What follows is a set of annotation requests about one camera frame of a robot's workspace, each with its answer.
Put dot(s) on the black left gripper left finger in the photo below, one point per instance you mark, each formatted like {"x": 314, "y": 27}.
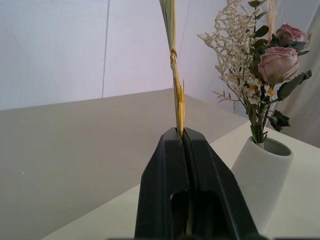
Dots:
{"x": 162, "y": 180}

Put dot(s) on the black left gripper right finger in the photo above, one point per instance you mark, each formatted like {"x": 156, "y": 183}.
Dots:
{"x": 215, "y": 185}

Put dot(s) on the dried yellow-green stem bouquet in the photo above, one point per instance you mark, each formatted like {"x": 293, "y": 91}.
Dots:
{"x": 178, "y": 100}

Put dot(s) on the pink rose flower bouquet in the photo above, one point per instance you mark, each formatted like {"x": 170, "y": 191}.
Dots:
{"x": 260, "y": 67}

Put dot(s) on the white ceramic vase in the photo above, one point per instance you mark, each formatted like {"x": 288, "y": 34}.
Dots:
{"x": 262, "y": 180}

